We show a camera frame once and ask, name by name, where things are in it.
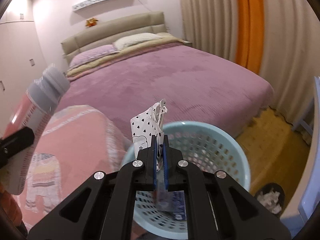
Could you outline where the pink bottle white cap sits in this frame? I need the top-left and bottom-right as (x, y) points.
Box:
(1, 64), (70, 195)

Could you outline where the white heart pattern paper bag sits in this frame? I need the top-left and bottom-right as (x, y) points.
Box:
(131, 99), (168, 171)

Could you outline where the black trash bin with tissues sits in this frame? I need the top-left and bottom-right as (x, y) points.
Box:
(254, 183), (285, 218)

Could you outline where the blue printed package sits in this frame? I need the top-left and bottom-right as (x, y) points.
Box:
(155, 190), (187, 221)

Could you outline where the light blue laundry basket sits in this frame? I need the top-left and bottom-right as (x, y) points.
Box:
(133, 121), (251, 239)

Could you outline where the pink elephant blanket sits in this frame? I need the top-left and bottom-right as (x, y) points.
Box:
(15, 105), (131, 233)

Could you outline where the white wardrobe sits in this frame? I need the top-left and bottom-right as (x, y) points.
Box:
(0, 4), (48, 136)

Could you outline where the purple pillow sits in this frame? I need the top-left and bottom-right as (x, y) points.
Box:
(69, 44), (119, 68)

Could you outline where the purple bed with headboard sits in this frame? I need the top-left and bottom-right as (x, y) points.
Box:
(59, 11), (274, 138)

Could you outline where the orange plush toy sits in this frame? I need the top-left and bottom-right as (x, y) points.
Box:
(85, 17), (99, 28)

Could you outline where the white dotted pillow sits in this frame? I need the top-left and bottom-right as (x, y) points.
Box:
(113, 33), (162, 50)

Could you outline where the beige curtain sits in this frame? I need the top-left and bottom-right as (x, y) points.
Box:
(180, 0), (319, 124)

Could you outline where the folded beige quilt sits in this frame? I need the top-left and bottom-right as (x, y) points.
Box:
(66, 33), (188, 81)

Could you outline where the orange curtain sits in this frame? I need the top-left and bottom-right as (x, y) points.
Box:
(235, 0), (265, 74)

